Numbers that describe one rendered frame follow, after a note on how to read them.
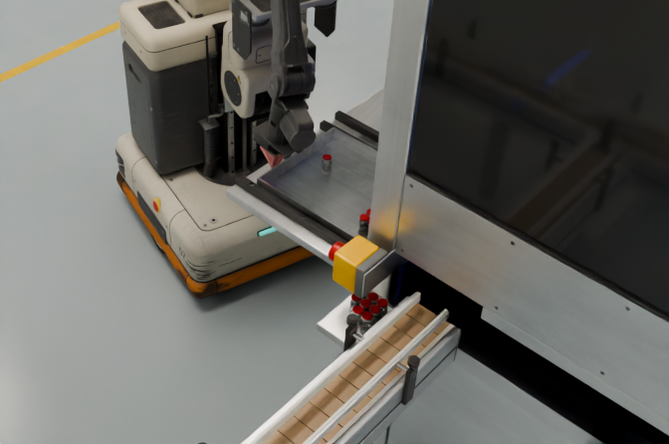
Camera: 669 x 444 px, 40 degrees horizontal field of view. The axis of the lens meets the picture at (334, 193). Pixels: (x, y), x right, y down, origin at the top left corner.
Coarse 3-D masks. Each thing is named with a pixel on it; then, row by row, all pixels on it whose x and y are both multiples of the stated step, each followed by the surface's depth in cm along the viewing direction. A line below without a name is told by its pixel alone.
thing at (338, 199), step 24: (312, 144) 210; (336, 144) 215; (360, 144) 211; (288, 168) 207; (312, 168) 208; (336, 168) 208; (360, 168) 209; (288, 192) 201; (312, 192) 201; (336, 192) 202; (360, 192) 202; (312, 216) 193; (336, 216) 196
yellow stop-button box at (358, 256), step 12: (360, 240) 169; (336, 252) 166; (348, 252) 167; (360, 252) 167; (372, 252) 167; (384, 252) 167; (336, 264) 167; (348, 264) 165; (360, 264) 164; (372, 264) 165; (336, 276) 169; (348, 276) 167; (360, 276) 164; (348, 288) 168; (360, 288) 166
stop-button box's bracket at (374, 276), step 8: (392, 256) 169; (376, 264) 165; (384, 264) 168; (392, 264) 171; (368, 272) 164; (376, 272) 167; (384, 272) 169; (392, 272) 172; (368, 280) 165; (376, 280) 168; (368, 288) 167
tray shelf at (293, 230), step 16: (352, 112) 225; (368, 112) 226; (256, 176) 205; (240, 192) 200; (256, 208) 197; (272, 208) 197; (272, 224) 195; (288, 224) 194; (304, 240) 190; (320, 240) 190; (320, 256) 189
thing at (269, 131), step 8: (256, 128) 197; (264, 128) 197; (272, 128) 192; (280, 128) 191; (264, 136) 196; (272, 136) 194; (280, 136) 193; (272, 144) 194; (280, 144) 195; (288, 144) 195; (280, 152) 194; (288, 152) 194
